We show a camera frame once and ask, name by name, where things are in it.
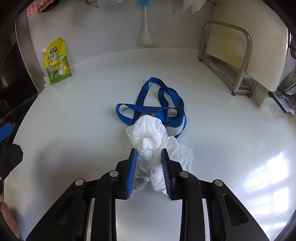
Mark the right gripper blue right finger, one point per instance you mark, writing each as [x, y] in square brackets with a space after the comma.
[167, 171]

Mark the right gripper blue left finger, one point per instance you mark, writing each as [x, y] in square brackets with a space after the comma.
[130, 172]

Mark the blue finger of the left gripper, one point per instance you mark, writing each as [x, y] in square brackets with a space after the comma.
[5, 131]

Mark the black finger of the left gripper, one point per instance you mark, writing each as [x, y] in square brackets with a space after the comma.
[10, 159]

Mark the white tissue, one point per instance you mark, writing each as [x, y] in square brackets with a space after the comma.
[149, 137]

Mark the person's left hand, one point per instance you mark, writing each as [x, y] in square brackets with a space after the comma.
[8, 217]

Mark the black stove hood unit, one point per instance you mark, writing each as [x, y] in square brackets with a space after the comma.
[21, 75]

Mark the yellow seasoning pouch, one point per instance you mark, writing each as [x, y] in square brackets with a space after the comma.
[56, 62]

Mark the metal cutting board rack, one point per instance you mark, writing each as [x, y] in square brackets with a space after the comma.
[235, 79]

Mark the blue white bottle brush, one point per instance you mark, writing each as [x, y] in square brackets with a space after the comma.
[145, 37]

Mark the pink wavy dish cloth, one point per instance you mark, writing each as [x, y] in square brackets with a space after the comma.
[41, 6]

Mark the black lid rack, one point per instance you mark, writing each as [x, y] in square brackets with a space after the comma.
[287, 105]

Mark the steel pot lid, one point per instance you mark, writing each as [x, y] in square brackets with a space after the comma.
[288, 88]

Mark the white hanging cloth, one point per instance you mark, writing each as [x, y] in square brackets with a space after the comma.
[194, 5]

